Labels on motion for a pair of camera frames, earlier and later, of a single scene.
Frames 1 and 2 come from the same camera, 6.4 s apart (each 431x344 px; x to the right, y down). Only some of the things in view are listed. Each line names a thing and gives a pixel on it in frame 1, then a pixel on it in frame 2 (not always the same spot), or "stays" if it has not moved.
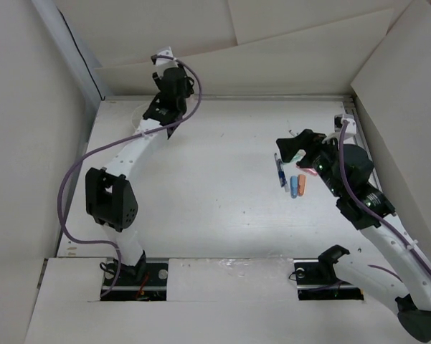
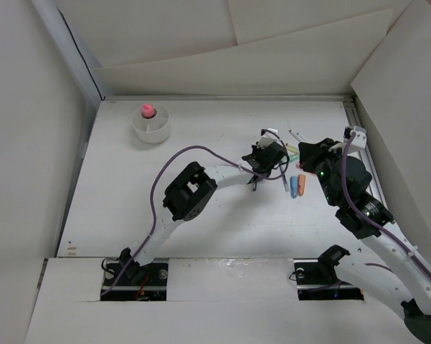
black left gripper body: (188, 92) -> (256, 151)
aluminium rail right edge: (351, 105) stays
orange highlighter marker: (301, 185) stays
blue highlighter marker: (293, 185) stays
